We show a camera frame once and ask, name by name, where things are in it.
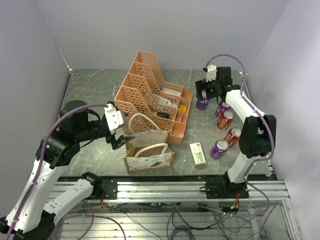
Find purple soda can rear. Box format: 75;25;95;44
214;102;231;119

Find brown canvas tote bag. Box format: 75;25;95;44
123;113;175;174

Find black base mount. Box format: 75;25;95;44
199;172;249;199
97;177;118;200

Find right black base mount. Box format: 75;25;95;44
199;172;249;199

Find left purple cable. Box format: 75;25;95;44
4;103;111;240

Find purple soda can front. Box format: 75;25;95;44
210;139;229;160

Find aluminium mounting rail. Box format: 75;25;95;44
47;181;291;203

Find yellow sticky notes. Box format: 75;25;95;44
178;104;188;114

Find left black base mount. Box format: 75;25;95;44
97;177;118;200

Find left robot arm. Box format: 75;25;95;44
0;100;131;240

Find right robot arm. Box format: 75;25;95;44
195;64;277;198

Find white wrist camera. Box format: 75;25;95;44
104;103;126;131
203;64;217;82

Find peach plastic file organizer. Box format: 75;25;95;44
114;51;193;145

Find red soda can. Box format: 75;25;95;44
223;127;242;147
217;111;234;130

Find purple soda can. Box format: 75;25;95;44
210;139;229;160
214;102;231;119

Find red soda can rear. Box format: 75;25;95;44
217;111;234;130

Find white green cardboard box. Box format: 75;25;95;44
189;142;207;166

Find red soda can front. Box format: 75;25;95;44
223;127;242;147

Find white papers in organizer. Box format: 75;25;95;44
153;87;182;108

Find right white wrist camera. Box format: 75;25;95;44
203;64;217;82

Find purple Fanta can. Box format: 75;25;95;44
196;98;210;111

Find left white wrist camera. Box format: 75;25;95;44
104;103;126;131

